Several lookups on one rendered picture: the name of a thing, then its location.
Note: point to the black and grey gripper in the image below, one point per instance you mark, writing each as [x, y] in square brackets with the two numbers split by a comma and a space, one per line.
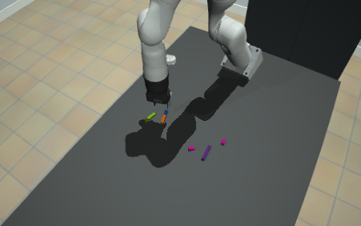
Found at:
[157, 82]

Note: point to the lime green rod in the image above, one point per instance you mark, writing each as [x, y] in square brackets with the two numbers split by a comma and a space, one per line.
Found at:
[150, 117]

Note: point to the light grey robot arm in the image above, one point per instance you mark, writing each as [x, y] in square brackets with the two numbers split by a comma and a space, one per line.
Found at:
[154, 25]

